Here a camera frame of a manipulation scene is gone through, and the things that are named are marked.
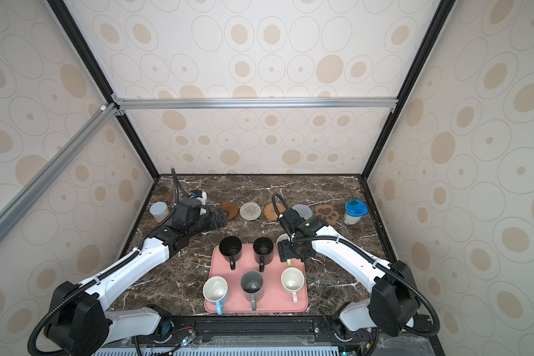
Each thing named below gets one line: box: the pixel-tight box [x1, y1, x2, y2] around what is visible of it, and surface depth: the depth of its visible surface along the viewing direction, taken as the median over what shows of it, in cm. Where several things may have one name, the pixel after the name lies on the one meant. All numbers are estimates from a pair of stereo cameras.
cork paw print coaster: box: [314, 203, 340, 226], surface depth 107 cm
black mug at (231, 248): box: [218, 235, 243, 270], surface depth 86 cm
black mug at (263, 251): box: [252, 236, 274, 273], surface depth 87 cm
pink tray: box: [204, 244, 309, 313], surface depth 83 cm
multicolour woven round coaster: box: [239, 201, 262, 222], surface depth 108 cm
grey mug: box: [240, 269, 265, 312], surface depth 77 cm
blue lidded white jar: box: [344, 197, 369, 226], surface depth 96 cm
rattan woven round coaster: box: [263, 203, 286, 222], surface depth 106 cm
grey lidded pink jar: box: [149, 200, 170, 223], surface depth 102 cm
